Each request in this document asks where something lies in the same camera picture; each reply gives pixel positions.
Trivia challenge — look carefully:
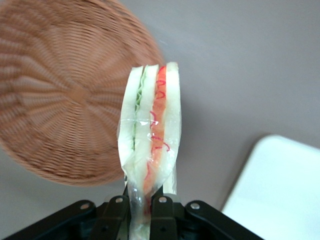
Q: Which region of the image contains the triangular sandwich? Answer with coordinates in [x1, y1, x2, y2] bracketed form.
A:
[116, 60, 182, 240]

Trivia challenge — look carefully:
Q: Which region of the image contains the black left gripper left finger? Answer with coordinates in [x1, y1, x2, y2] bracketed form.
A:
[1, 194, 131, 240]

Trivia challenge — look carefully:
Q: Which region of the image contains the brown round wicker basket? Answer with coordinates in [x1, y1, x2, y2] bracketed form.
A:
[0, 0, 166, 188]

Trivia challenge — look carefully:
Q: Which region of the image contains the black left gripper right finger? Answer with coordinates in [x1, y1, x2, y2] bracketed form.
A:
[149, 194, 265, 240]

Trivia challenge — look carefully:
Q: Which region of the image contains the cream plastic tray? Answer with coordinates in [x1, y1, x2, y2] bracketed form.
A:
[220, 134, 320, 240]

